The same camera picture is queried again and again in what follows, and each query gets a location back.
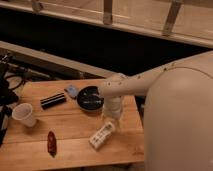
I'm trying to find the black rectangular box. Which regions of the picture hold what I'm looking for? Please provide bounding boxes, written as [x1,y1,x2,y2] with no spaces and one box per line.
[40,93,66,109]

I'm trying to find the black equipment stand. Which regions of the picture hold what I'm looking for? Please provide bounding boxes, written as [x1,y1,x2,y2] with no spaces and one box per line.
[0,55,19,146]

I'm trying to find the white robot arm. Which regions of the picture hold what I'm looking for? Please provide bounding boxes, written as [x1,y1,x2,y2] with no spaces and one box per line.
[98,50,213,171]

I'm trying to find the metal railing frame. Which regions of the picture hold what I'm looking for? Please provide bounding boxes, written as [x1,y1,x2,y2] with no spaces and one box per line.
[0,0,213,49]

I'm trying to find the white plastic cup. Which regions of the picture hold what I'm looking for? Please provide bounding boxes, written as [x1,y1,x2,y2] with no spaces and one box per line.
[12,103,37,127]

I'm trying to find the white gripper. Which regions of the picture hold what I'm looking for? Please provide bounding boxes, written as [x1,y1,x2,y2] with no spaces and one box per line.
[103,97,123,120]

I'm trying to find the black cable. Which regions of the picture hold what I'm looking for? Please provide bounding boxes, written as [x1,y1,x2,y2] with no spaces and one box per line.
[4,73,27,92]

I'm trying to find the white plastic bottle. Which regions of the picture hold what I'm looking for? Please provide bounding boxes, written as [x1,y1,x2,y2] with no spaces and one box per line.
[89,122,116,150]

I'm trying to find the small blue object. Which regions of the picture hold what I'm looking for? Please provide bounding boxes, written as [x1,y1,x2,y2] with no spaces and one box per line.
[65,85,78,99]

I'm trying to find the red chili pepper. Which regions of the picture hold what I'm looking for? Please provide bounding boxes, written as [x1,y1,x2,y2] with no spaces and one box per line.
[47,131,57,157]

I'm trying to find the dark ceramic bowl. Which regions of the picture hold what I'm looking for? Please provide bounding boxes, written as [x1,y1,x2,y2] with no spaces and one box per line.
[77,86,104,112]

